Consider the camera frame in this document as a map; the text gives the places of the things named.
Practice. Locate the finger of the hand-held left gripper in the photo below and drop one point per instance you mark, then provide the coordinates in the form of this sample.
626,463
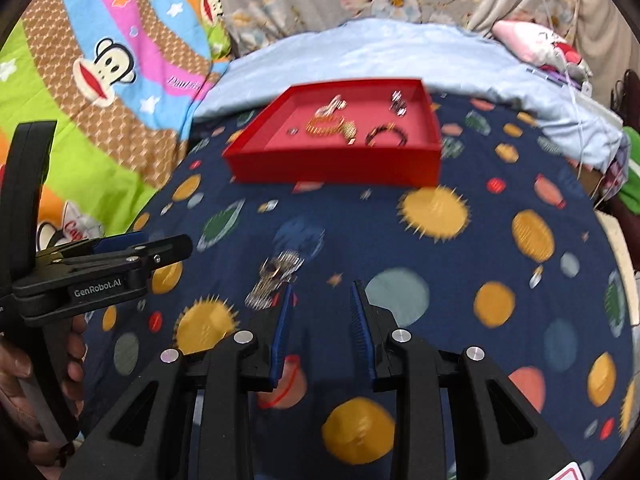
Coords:
170,250
117,242

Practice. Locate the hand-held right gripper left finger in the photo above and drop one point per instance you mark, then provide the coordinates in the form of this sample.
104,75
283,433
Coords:
281,340

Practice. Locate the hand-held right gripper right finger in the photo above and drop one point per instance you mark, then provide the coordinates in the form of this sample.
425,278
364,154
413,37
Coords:
364,340

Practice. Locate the silver wristwatch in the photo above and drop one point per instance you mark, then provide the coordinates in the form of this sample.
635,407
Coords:
272,280

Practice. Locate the red cardboard box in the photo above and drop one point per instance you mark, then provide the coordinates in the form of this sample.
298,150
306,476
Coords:
330,165

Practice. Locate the gold wristwatch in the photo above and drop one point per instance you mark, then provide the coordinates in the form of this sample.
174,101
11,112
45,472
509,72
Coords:
351,132

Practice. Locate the person's left hand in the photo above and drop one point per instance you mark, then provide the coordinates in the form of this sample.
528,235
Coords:
12,365

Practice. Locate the navy planet print blanket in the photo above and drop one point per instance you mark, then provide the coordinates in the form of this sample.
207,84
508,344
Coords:
450,270

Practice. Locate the cartoon monkey blanket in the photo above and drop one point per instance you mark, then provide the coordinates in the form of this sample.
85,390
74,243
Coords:
115,110

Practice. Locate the light blue quilt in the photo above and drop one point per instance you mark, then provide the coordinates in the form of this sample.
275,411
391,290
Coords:
400,55

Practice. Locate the green cushion on chair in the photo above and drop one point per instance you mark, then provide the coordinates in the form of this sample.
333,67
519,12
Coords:
632,160

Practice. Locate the pink plush pillow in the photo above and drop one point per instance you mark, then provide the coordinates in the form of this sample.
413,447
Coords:
530,42

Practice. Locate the maroon chair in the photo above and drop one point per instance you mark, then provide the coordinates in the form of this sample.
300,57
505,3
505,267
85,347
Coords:
627,92

